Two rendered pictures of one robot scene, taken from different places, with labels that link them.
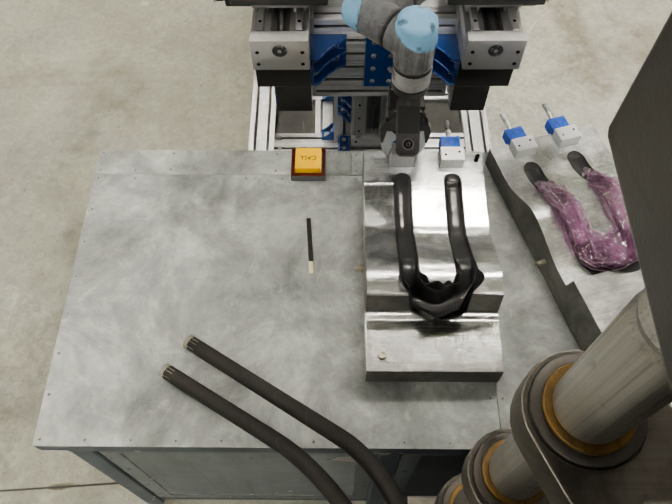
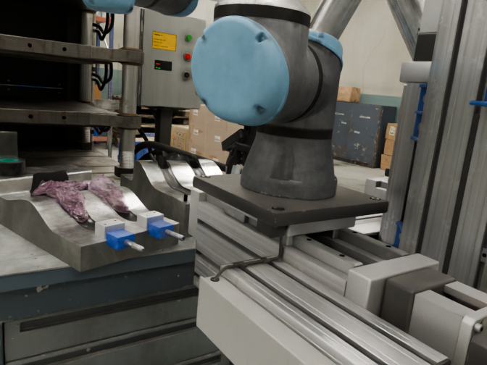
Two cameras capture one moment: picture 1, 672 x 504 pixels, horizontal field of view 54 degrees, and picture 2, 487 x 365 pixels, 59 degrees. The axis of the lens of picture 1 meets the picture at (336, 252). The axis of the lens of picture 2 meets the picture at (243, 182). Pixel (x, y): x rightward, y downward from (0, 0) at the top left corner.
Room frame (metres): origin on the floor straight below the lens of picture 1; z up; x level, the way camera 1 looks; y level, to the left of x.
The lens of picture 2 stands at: (1.86, -0.81, 1.18)
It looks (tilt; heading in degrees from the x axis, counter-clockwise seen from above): 12 degrees down; 145
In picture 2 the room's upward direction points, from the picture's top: 5 degrees clockwise
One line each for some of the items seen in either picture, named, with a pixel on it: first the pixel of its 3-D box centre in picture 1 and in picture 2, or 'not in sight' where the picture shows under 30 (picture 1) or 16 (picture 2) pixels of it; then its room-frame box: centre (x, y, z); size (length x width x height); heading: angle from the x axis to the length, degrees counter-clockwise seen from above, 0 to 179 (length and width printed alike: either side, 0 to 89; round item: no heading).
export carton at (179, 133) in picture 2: not in sight; (190, 140); (-4.05, 2.29, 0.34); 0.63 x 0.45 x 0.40; 4
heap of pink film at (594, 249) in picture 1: (595, 211); (77, 190); (0.76, -0.54, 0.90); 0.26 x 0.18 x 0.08; 17
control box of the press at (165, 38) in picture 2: not in sight; (159, 177); (-0.03, 0.03, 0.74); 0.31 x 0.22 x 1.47; 90
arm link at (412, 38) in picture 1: (414, 40); not in sight; (0.93, -0.14, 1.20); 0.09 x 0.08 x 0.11; 48
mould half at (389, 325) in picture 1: (427, 254); (187, 187); (0.67, -0.19, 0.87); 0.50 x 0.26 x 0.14; 0
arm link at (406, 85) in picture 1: (409, 73); not in sight; (0.92, -0.14, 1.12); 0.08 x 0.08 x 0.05
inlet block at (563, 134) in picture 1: (555, 124); (123, 240); (1.03, -0.51, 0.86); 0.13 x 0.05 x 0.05; 17
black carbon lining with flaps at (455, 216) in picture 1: (435, 235); (187, 172); (0.69, -0.20, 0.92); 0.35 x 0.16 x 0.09; 0
